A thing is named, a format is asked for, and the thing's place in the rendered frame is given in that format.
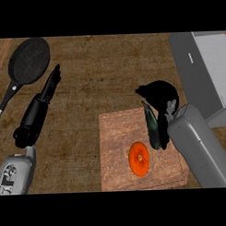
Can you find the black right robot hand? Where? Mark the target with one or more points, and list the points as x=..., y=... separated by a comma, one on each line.
x=162, y=94

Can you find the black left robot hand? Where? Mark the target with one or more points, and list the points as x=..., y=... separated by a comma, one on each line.
x=34, y=116

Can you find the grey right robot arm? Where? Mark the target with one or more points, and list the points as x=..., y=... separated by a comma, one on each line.
x=199, y=148

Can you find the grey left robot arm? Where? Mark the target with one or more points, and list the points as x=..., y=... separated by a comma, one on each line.
x=14, y=175

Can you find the dark green eggplant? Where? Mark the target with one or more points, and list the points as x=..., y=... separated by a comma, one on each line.
x=151, y=125

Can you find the grey box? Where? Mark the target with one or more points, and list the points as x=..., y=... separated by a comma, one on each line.
x=205, y=74

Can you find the wooden cutting board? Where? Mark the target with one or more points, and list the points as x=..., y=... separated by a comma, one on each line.
x=139, y=151

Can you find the black frying pan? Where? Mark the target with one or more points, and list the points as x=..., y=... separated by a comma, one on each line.
x=28, y=64

